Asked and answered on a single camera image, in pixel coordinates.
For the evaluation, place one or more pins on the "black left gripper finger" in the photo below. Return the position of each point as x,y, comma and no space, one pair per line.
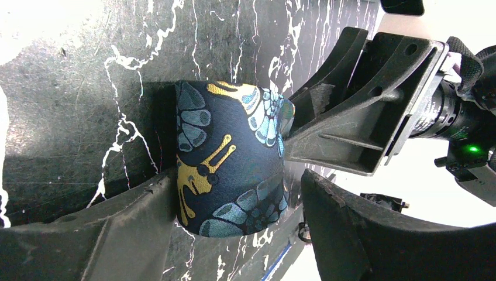
327,87
356,239
125,237

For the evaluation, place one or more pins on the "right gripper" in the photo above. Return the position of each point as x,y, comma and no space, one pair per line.
385,104

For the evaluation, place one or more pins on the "blue floral tie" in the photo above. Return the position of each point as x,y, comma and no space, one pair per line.
230,157

